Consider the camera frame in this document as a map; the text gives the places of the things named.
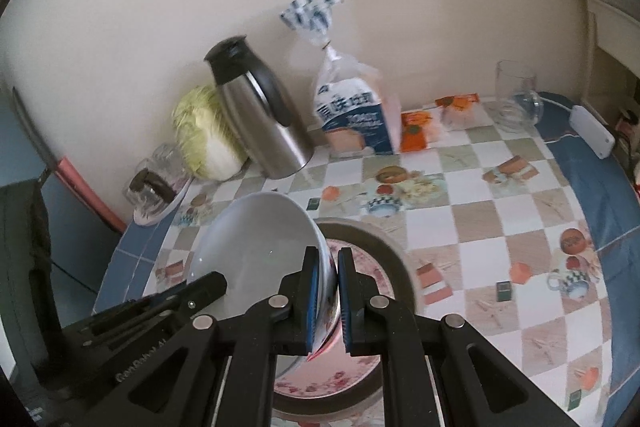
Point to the stainless steel plate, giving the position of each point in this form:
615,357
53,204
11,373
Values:
400,267

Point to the stainless steel thermos jug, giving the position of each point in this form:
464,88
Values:
270,127

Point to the large white bowl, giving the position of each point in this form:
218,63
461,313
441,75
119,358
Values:
250,247

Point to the napa cabbage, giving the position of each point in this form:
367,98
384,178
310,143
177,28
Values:
210,142

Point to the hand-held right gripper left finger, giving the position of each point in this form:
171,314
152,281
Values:
312,302

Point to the clear glass mug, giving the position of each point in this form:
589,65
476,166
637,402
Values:
515,97

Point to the upturned clear glass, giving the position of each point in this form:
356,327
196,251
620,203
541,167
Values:
165,159
147,194

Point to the round pink floral plate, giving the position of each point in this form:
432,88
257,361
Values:
365,272

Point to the black ribbed object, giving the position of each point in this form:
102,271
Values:
25,257

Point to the bagged toast bread loaf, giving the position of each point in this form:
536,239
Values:
350,117

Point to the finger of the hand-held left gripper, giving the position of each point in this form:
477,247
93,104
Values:
207,289

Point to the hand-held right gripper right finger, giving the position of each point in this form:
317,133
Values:
345,307

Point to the glass cups on tray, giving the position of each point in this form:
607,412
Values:
172,207

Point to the white power bank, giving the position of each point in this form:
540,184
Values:
592,132

